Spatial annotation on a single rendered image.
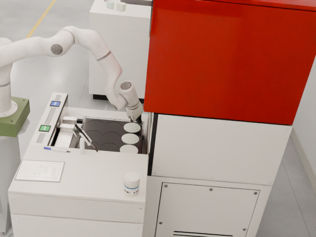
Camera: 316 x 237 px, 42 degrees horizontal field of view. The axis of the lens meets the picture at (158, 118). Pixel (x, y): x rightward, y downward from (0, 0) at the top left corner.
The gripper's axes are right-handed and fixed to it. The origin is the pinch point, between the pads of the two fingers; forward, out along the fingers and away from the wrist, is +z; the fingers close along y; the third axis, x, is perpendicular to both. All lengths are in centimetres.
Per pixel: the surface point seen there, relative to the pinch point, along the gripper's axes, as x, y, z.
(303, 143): 51, -130, 149
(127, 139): 6.6, 16.2, -4.4
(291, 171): 57, -97, 148
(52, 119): -30, 35, -20
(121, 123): -7.1, 8.3, -0.8
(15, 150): -56, 58, 5
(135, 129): 2.5, 5.9, 0.3
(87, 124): -20.1, 22.3, -7.2
